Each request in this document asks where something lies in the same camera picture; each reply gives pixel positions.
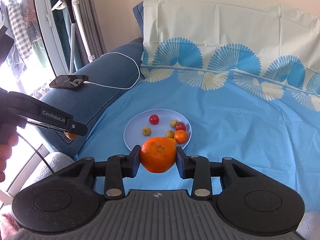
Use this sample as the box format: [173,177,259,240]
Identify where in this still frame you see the brown longan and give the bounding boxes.
[64,132,79,140]

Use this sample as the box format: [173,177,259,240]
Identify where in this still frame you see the small orange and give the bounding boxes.
[139,137,176,173]
[168,138,177,147]
[174,129,188,144]

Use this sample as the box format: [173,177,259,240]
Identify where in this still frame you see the red cherry tomato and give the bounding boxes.
[175,121,186,131]
[149,114,159,125]

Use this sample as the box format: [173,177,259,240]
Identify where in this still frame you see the person's left hand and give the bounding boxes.
[0,133,18,182]

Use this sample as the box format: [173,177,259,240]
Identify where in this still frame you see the small orange on plate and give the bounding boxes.
[168,138,177,147]

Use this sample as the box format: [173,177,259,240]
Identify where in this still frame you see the light blue plate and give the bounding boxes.
[123,109,192,151]

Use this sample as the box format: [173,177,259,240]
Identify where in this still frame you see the longan on plate right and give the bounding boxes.
[165,130,175,138]

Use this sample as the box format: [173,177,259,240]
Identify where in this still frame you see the longan on plate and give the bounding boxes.
[170,119,179,128]
[142,126,152,137]
[165,130,175,138]

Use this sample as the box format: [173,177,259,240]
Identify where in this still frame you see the longan on plate left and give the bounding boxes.
[142,126,152,137]

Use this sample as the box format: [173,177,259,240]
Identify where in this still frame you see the black smartphone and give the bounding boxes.
[49,75,88,89]

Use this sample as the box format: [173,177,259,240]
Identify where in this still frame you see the longan on plate top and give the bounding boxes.
[170,119,179,128]

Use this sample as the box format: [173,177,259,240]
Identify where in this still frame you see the blue sofa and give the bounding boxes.
[35,4,146,159]

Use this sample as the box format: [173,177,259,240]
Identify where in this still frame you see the hanging clothes outside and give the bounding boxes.
[1,0,49,73]

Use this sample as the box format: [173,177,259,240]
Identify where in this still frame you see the blue patterned sheet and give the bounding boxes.
[76,0,319,211]

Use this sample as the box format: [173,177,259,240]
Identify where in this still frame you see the black cable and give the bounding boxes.
[17,132,54,173]

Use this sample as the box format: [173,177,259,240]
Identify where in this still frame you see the white charging cable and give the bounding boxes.
[83,51,141,91]

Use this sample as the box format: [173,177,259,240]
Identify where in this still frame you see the white window frame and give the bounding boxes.
[34,0,68,75]

